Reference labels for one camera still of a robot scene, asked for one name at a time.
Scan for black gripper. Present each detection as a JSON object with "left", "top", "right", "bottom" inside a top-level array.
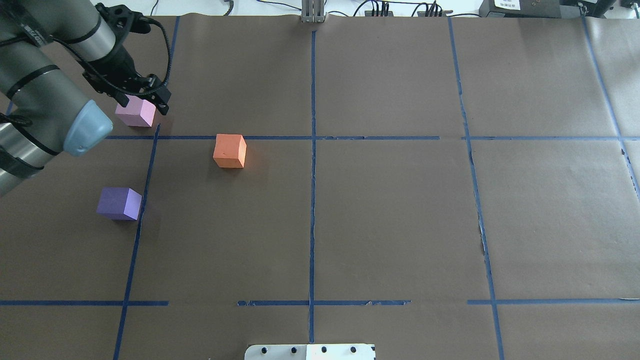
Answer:
[{"left": 83, "top": 47, "right": 172, "bottom": 116}]

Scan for orange foam cube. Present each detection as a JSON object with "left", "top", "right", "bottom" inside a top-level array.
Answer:
[{"left": 212, "top": 133, "right": 247, "bottom": 169}]

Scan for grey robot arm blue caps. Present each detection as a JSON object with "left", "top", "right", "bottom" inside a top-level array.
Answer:
[{"left": 0, "top": 0, "right": 172, "bottom": 196}]

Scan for light pink foam cube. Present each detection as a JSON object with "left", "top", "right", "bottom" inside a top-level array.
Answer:
[{"left": 115, "top": 95, "right": 156, "bottom": 128}]

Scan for dark purple foam cube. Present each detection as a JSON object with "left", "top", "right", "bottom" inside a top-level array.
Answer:
[{"left": 96, "top": 187, "right": 143, "bottom": 221}]

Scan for black electronics box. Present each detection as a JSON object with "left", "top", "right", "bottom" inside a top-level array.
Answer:
[{"left": 478, "top": 0, "right": 617, "bottom": 19}]

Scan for black camera cable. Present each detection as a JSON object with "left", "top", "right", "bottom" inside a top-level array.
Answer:
[{"left": 140, "top": 18, "right": 174, "bottom": 94}]

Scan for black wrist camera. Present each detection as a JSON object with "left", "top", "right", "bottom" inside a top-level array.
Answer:
[{"left": 94, "top": 3, "right": 151, "bottom": 37}]

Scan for aluminium frame post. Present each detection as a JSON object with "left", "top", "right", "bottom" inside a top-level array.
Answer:
[{"left": 301, "top": 0, "right": 327, "bottom": 24}]

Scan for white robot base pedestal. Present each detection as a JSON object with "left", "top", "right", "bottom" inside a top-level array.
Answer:
[{"left": 244, "top": 343, "right": 377, "bottom": 360}]

